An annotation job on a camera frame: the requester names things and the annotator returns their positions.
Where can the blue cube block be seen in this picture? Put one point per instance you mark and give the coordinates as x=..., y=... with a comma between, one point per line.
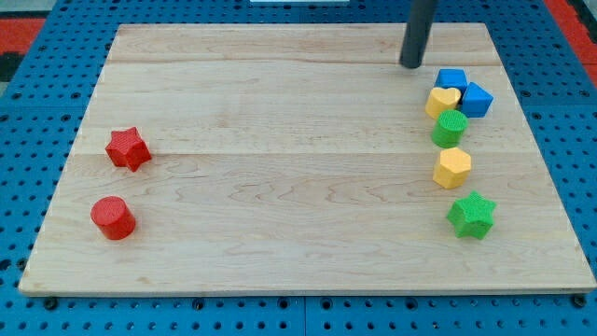
x=452, y=78

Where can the green cylinder block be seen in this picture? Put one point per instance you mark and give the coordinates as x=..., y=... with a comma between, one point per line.
x=449, y=128

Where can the red star block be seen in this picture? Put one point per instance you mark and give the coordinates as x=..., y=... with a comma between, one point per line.
x=128, y=149

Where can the yellow heart block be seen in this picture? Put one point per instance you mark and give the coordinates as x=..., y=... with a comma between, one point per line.
x=440, y=100

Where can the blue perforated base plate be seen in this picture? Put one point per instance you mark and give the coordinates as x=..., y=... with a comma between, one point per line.
x=52, y=54

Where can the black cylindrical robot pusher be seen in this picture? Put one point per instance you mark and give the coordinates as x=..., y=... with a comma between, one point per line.
x=421, y=17

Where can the light wooden board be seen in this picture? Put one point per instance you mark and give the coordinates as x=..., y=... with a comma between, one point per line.
x=297, y=159

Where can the yellow hexagon block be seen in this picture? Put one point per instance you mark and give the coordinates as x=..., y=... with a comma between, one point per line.
x=452, y=168

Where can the red cylinder block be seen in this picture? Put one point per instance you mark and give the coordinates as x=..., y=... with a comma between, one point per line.
x=113, y=218

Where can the green star block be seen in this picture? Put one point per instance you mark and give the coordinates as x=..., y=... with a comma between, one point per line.
x=472, y=216

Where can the blue triangle block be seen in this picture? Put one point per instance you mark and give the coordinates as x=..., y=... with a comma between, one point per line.
x=476, y=101

